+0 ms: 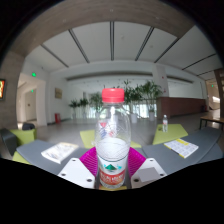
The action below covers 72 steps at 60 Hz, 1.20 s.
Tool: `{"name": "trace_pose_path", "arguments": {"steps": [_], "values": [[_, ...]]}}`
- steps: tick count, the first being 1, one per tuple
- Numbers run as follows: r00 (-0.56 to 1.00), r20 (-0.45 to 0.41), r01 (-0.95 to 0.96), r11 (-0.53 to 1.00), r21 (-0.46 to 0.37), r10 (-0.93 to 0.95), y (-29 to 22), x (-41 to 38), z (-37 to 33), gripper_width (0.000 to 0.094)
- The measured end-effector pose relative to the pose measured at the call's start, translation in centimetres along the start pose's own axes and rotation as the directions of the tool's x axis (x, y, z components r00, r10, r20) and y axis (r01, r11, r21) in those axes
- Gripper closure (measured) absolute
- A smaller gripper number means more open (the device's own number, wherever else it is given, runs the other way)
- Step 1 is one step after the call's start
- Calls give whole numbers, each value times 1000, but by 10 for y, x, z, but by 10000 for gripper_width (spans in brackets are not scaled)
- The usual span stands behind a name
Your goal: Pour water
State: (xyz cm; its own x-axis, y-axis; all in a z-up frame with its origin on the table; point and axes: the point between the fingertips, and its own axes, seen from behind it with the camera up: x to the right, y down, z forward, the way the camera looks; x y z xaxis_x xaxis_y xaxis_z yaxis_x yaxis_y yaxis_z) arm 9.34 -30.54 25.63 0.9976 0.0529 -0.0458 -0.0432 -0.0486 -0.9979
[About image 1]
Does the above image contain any clear red-capped water bottle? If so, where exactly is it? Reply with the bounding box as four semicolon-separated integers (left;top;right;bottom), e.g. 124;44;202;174
94;87;132;190

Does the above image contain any grey seat with magazine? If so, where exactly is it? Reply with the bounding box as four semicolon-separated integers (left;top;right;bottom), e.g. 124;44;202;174
15;139;91;176

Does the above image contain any framed wall picture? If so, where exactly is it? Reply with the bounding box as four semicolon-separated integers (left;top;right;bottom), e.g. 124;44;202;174
54;87;63;100

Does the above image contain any green upholstered seat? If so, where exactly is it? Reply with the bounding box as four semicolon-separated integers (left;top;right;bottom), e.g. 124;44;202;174
12;150;33;165

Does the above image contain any wall-mounted display screen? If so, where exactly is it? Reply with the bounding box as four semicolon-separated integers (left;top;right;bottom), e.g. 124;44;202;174
0;78;6;100

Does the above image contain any white and yellow booklet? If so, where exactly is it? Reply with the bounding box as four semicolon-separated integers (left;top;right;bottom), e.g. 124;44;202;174
163;138;200;160

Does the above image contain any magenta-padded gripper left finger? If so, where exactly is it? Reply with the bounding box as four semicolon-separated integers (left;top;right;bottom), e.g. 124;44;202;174
57;146;99;190

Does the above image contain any dark grey ottoman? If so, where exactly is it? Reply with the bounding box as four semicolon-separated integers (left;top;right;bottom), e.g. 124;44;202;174
0;128;18;157

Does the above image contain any wooden bench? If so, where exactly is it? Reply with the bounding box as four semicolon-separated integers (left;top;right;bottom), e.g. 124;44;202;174
199;114;224;131

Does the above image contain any grey seat with booklet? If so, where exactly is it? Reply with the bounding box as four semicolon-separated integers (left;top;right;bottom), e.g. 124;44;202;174
141;126;224;176

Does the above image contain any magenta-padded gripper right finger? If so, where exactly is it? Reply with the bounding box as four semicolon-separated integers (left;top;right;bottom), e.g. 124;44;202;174
127;146;168;189

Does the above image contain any black bag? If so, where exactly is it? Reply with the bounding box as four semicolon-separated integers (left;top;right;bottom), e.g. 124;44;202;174
21;122;36;131

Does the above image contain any brown reception counter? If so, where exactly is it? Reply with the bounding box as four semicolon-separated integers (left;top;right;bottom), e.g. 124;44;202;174
156;96;208;118

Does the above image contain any green seat with black bag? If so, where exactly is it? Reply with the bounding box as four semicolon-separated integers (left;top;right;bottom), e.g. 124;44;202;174
9;128;38;147

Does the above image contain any row of potted green plants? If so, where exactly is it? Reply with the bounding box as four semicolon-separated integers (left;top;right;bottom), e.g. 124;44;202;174
68;79;164;123

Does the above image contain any green ottoman with small bottle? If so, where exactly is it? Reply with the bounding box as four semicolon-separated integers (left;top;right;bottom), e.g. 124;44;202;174
152;123;189;146

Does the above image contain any small clear water bottle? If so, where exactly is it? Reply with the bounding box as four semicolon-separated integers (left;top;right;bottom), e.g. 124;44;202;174
162;114;169;133

